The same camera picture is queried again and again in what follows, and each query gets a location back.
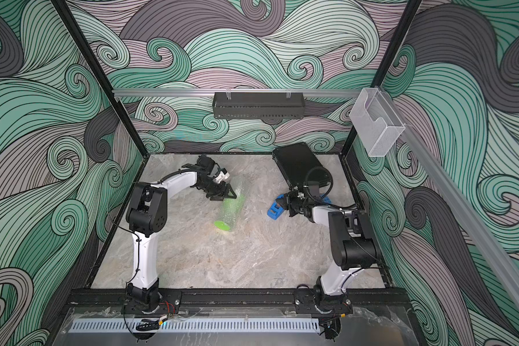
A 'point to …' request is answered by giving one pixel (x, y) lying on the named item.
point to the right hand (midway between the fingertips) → (274, 198)
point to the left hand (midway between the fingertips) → (231, 197)
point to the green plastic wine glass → (232, 210)
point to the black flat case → (299, 166)
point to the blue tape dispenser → (275, 210)
